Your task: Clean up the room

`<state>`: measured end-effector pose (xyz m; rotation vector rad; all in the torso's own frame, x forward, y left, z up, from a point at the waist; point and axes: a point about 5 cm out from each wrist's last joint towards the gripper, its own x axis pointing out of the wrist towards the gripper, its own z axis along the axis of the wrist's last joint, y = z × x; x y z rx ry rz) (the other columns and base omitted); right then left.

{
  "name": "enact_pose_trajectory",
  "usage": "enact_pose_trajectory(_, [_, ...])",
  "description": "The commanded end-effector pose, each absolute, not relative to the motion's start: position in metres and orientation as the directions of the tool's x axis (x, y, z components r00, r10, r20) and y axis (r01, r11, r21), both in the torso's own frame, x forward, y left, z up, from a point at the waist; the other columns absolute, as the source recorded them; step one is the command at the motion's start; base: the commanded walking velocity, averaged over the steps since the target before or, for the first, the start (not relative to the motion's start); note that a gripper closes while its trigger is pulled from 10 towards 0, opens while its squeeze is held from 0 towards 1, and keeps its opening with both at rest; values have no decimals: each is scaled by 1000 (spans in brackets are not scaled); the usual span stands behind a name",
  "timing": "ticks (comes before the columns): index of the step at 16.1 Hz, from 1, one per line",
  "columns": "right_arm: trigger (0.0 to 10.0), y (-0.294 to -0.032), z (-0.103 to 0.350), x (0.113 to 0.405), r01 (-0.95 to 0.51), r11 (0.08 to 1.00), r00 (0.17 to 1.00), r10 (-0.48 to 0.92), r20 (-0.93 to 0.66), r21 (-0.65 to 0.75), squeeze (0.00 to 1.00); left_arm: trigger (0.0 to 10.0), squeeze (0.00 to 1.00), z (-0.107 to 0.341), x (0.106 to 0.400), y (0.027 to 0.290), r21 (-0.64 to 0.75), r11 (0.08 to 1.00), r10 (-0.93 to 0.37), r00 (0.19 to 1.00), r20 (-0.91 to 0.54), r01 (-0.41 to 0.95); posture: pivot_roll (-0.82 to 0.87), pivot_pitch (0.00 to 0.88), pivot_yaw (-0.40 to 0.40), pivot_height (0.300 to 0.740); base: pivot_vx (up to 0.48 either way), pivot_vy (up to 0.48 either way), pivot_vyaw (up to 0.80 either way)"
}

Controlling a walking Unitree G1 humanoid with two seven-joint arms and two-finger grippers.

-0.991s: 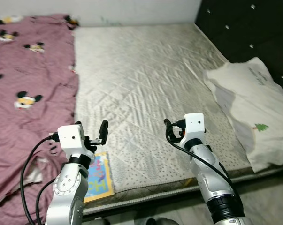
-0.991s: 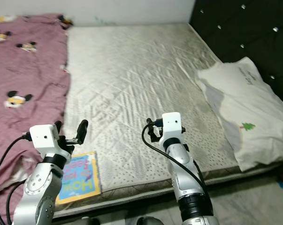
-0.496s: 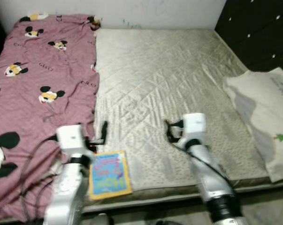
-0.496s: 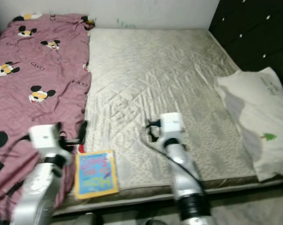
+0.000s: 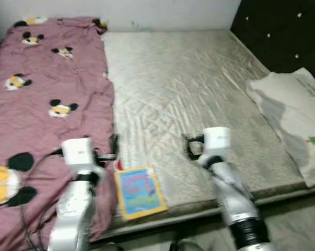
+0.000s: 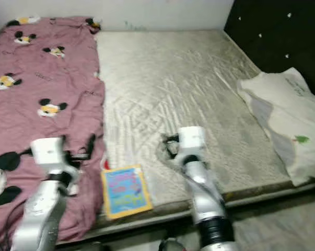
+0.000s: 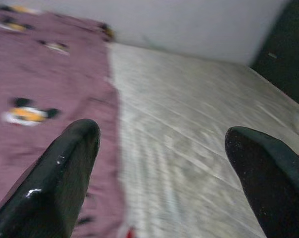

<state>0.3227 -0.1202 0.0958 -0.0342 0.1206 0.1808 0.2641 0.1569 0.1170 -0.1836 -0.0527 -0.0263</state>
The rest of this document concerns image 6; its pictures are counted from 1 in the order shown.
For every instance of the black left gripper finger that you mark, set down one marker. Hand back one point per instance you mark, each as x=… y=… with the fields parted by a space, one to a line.
x=90 y=144

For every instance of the colourful children's board book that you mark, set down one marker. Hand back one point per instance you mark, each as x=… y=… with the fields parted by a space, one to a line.
x=126 y=191

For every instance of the pink cartoon mouse blanket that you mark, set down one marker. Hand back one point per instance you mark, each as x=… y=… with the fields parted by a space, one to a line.
x=42 y=78

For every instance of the white printed pillow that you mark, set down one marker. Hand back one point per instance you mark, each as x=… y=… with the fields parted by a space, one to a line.
x=282 y=104

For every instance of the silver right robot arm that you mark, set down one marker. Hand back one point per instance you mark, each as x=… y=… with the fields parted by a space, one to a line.
x=201 y=183

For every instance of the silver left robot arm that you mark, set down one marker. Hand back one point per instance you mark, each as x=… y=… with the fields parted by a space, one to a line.
x=42 y=209

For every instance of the white quilted mattress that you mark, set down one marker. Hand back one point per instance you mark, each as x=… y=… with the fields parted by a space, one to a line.
x=178 y=78

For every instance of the dark bed base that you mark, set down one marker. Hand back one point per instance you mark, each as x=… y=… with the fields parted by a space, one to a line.
x=157 y=217

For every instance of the grey right robot leg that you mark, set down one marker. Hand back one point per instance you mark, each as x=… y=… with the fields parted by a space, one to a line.
x=174 y=244

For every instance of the black tufted headboard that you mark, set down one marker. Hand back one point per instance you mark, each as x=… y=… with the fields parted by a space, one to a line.
x=272 y=31

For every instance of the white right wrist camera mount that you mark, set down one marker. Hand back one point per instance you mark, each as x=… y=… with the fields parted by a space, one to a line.
x=191 y=138

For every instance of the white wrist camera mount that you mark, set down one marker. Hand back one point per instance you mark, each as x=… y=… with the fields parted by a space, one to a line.
x=191 y=138
x=47 y=151

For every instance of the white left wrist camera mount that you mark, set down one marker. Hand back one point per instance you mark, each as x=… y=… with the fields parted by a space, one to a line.
x=47 y=151

